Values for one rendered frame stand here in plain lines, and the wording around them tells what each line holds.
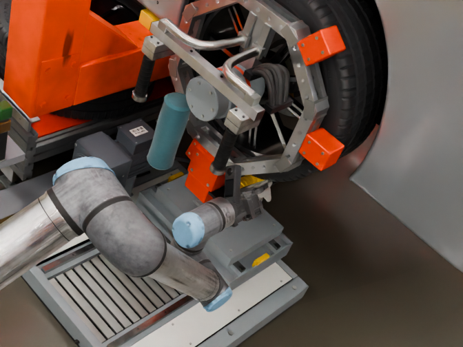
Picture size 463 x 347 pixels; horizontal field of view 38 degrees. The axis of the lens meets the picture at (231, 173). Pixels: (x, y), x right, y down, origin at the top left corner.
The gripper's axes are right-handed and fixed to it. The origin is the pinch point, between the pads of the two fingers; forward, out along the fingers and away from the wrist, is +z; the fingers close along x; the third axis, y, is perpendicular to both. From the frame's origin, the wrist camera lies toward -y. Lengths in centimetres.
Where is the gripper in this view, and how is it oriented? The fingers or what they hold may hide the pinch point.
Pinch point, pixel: (267, 180)
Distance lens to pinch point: 205.8
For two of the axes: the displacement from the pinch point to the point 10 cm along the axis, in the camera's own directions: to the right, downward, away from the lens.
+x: 6.9, -0.6, -7.2
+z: 6.7, -3.2, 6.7
